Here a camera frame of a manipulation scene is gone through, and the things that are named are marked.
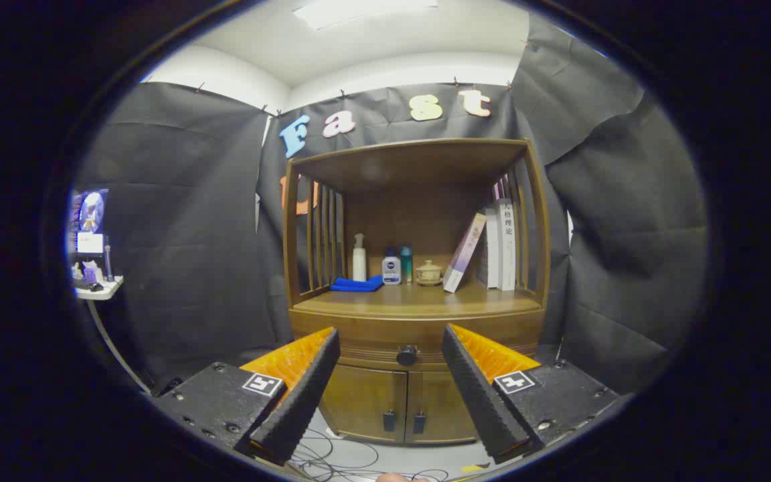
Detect thin black cables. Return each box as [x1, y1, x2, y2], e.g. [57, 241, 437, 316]
[288, 428, 450, 482]

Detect blue folded cloth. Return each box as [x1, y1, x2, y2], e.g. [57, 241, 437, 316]
[330, 275, 384, 293]

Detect dark patterned book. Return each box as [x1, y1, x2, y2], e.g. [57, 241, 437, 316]
[477, 224, 490, 287]

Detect white side table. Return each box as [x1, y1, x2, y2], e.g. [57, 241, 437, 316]
[74, 276, 152, 396]

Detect wooden drawer with black knob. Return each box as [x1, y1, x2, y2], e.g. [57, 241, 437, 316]
[290, 309, 545, 370]

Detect wooden countertop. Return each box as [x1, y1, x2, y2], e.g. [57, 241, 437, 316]
[292, 280, 543, 319]

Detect white bottle with blue cap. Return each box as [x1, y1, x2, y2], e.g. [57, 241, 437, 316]
[382, 248, 402, 286]

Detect wooden cabinet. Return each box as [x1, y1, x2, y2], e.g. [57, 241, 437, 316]
[282, 139, 551, 446]

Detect white book with black lettering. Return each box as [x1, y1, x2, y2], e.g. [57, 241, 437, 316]
[497, 198, 517, 291]

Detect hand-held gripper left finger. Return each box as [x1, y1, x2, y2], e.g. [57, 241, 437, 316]
[155, 327, 341, 467]

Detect beige lidded tea cup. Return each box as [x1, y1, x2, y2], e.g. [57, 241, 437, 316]
[415, 260, 443, 287]

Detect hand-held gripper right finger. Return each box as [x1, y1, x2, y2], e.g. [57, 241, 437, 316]
[441, 323, 620, 465]

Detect plain white book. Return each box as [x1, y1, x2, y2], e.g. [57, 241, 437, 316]
[485, 206, 501, 290]

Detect pink and purple book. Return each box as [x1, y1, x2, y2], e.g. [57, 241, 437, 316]
[442, 212, 487, 293]

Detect wooden cabinet door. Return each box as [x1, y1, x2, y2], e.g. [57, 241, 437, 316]
[404, 370, 480, 445]
[322, 365, 408, 444]

